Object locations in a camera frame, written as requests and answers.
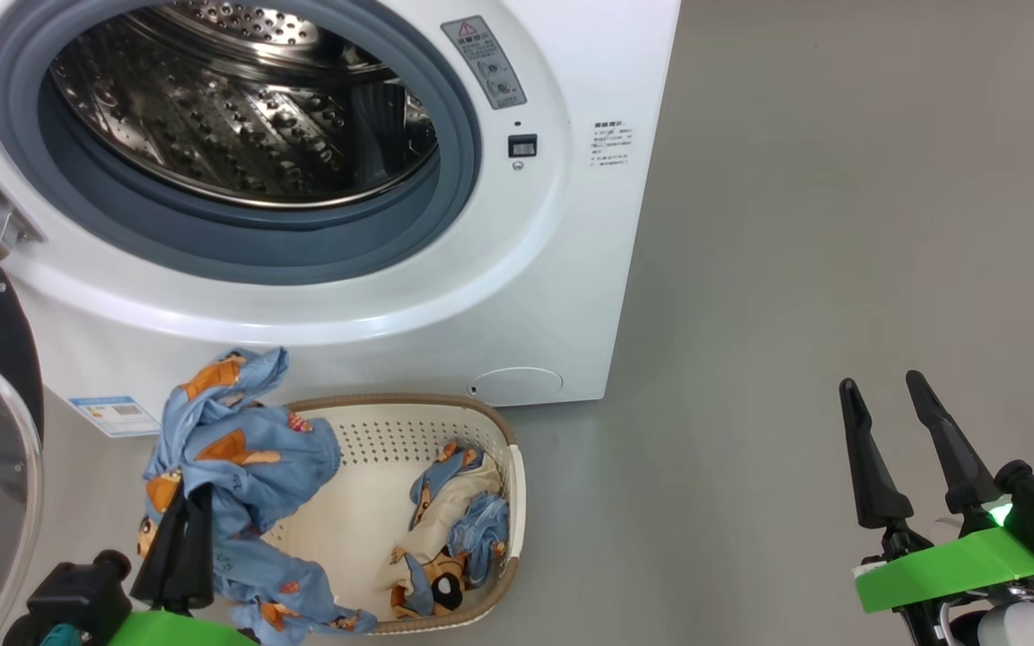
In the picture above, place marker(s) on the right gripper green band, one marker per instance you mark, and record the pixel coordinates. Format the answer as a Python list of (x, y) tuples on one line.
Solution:
[(948, 570)]

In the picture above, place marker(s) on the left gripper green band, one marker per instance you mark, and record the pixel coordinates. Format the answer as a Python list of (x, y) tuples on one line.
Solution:
[(167, 631)]

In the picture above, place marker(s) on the blue bear print garment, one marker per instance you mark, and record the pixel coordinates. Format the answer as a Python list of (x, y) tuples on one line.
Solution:
[(248, 467)]

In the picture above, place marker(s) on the cream and blue bear garment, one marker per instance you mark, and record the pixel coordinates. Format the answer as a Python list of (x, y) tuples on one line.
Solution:
[(445, 529)]

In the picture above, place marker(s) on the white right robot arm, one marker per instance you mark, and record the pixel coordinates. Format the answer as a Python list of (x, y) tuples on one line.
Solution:
[(1024, 626)]

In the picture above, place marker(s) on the cream perforated laundry basket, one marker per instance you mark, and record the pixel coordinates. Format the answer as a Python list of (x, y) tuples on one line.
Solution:
[(364, 502)]

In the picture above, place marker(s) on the grey rubber door gasket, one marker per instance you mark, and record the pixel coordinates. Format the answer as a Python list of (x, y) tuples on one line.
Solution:
[(302, 242)]

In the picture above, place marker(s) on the white front-load washing machine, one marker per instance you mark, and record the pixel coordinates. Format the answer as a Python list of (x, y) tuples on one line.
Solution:
[(526, 269)]

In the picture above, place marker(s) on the blue energy label sticker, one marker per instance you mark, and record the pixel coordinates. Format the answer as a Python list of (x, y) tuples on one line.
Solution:
[(118, 417)]

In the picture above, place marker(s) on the round white filter cover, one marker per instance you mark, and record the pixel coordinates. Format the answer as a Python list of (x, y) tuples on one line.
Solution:
[(517, 386)]

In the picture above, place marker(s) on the small printed text label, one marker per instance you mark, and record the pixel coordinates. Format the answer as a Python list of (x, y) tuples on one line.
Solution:
[(611, 144)]

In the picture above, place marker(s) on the grey warning label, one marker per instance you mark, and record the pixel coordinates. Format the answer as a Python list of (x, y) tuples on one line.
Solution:
[(486, 63)]

